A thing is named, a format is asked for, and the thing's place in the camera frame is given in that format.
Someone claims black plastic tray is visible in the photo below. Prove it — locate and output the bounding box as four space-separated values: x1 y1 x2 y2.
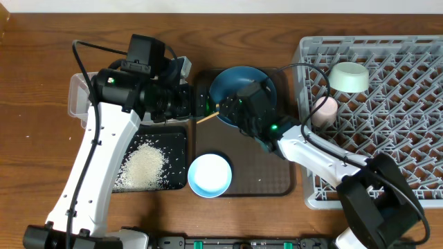
112 124 188 194

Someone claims pile of white rice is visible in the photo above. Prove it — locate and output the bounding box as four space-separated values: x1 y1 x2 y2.
113 136 181 192

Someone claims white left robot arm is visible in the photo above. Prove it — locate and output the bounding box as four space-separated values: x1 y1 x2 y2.
23 35 206 248

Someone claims light green bowl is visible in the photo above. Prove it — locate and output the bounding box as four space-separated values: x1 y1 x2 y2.
328 62 370 93

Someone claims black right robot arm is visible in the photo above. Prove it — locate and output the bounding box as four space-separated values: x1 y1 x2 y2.
210 83 430 248

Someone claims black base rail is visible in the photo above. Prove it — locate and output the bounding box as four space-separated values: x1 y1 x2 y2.
147 237 332 249

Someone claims brown serving tray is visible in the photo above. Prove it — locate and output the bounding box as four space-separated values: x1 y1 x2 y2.
190 67 297 198

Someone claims grey dishwasher rack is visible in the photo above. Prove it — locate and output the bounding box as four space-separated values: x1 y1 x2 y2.
293 35 442 209

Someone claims clear plastic bin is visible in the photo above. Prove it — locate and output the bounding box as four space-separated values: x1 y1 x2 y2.
67 71 190 129

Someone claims light blue bowl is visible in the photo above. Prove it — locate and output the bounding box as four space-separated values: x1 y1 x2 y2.
188 154 233 199

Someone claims dark blue plate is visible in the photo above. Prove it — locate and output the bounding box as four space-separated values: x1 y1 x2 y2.
210 66 277 127

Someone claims pink cup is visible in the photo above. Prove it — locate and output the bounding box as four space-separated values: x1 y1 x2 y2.
311 97 338 127

